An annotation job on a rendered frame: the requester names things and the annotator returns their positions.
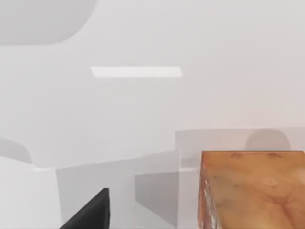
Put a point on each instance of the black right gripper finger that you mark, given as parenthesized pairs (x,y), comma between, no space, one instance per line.
(95,212)

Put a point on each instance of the orange-brown box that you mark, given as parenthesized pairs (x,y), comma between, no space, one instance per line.
(252,190)

